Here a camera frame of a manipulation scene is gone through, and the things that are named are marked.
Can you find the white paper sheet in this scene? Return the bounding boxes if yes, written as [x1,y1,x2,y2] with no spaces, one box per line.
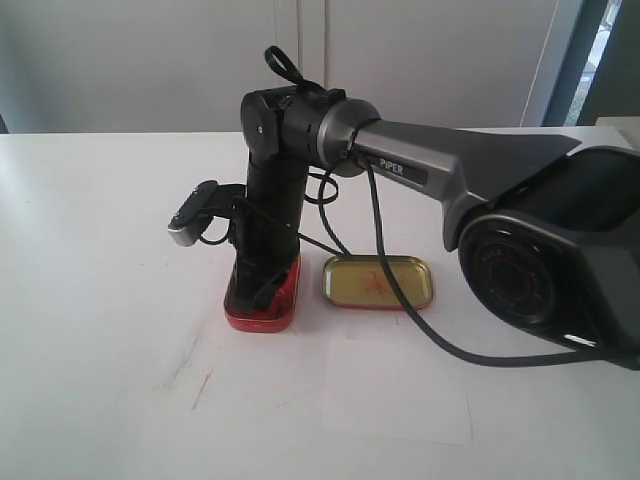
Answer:
[322,338,472,445]

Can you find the red ink pad tin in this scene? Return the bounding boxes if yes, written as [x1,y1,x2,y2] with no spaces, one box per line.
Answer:
[223,256,301,333]

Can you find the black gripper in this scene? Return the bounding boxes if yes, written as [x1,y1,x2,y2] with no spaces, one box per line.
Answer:
[232,189,304,311]

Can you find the gold tin lid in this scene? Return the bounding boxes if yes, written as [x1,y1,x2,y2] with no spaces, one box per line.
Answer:
[322,255,434,311]

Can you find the dark window frame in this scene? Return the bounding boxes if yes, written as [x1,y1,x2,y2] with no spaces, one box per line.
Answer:
[542,1,639,127]

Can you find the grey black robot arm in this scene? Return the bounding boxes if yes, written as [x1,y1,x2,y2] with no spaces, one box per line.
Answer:
[231,84,639,370]

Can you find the black cable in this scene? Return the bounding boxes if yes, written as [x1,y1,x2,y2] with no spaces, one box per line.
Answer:
[199,45,609,367]

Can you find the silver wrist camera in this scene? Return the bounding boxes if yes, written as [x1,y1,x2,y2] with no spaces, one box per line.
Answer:
[167,180,219,247]

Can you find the grey cabinet doors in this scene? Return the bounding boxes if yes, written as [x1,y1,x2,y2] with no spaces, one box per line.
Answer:
[1,1,581,133]

